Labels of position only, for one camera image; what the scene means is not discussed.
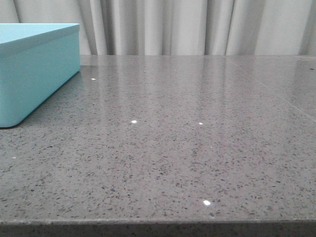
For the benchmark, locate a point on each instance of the light blue storage box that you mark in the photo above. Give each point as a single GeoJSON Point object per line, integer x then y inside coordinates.
{"type": "Point", "coordinates": [36, 59]}

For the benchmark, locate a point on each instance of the grey curtain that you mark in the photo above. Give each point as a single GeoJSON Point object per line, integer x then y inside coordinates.
{"type": "Point", "coordinates": [178, 27]}

